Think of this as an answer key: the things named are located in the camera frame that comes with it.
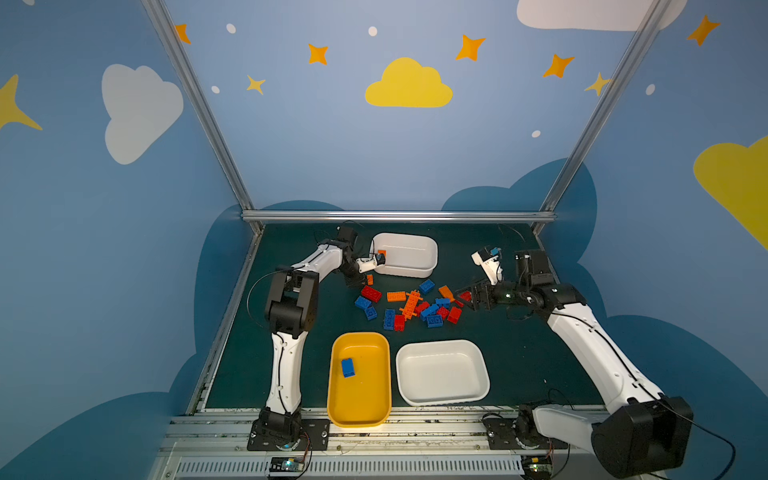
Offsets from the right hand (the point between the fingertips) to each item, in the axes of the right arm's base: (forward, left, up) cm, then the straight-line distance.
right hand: (468, 287), depth 79 cm
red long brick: (+4, +11, -19) cm, 22 cm away
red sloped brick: (+1, +1, -19) cm, 19 cm away
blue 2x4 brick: (0, +21, -21) cm, 30 cm away
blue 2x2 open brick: (0, +7, -20) cm, 21 cm away
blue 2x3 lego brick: (+5, +31, -19) cm, 36 cm away
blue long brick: (+3, +9, -19) cm, 21 cm away
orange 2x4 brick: (+9, +19, -21) cm, 30 cm away
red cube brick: (-1, +18, -21) cm, 28 cm away
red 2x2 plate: (+3, +4, -20) cm, 20 cm away
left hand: (+17, +33, -19) cm, 42 cm away
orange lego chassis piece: (+3, +15, -19) cm, 25 cm away
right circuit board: (-37, -17, -22) cm, 46 cm away
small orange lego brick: (+14, +29, -20) cm, 38 cm away
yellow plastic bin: (-25, +26, -19) cm, 41 cm away
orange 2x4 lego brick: (+29, +26, -22) cm, 44 cm away
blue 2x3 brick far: (+13, +9, -20) cm, 25 cm away
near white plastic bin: (-15, +6, -23) cm, 28 cm away
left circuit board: (-40, +44, -21) cm, 63 cm away
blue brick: (-17, +32, -18) cm, 41 cm away
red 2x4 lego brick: (+9, +28, -20) cm, 36 cm away
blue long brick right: (+6, +4, -18) cm, 19 cm away
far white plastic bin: (+27, +15, -20) cm, 37 cm away
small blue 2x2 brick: (+1, +28, -20) cm, 34 cm away
